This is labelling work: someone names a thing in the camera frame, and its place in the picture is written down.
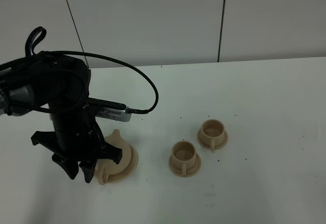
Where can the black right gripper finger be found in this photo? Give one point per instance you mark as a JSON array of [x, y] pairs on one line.
[[69, 166], [88, 168]]

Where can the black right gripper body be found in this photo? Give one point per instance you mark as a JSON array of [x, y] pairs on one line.
[[76, 136]]

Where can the tan ceramic teapot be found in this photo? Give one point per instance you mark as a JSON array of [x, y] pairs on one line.
[[117, 153]]

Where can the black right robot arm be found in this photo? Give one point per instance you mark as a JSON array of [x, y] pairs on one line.
[[59, 86]]

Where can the tan round teapot saucer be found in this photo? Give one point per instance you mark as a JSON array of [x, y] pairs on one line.
[[117, 175]]

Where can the tan near cup saucer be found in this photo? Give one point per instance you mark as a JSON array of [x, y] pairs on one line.
[[181, 169]]

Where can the tan cup saucer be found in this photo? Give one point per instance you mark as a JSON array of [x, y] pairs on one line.
[[181, 169], [212, 143]]

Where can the tan near teacup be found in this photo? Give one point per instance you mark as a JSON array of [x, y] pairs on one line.
[[184, 151]]

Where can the tan teacup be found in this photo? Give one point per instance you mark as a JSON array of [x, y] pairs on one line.
[[184, 151], [213, 127]]

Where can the tan far teacup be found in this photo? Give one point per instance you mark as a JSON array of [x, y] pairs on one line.
[[213, 127]]

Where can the tan far cup saucer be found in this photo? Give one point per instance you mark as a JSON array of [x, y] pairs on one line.
[[212, 143]]

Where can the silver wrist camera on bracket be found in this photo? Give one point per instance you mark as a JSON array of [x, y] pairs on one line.
[[109, 110]]

